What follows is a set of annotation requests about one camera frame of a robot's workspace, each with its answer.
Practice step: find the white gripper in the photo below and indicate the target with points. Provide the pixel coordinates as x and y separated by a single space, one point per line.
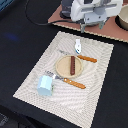
94 11

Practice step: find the brown grilled sausage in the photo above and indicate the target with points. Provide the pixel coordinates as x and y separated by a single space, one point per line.
72 65

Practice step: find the large grey pot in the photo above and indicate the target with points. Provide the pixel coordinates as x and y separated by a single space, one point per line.
66 8

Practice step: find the beige bowl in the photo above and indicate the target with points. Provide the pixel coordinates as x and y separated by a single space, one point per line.
123 17

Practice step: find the round wooden plate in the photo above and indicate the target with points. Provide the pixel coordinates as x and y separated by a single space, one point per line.
62 66

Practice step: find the beige woven placemat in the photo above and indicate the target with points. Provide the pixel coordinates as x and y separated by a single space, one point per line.
68 102

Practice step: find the wooden handled knife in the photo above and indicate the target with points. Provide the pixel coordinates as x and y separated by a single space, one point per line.
79 56

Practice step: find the wooden handled fork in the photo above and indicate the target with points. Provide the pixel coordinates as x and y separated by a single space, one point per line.
66 80

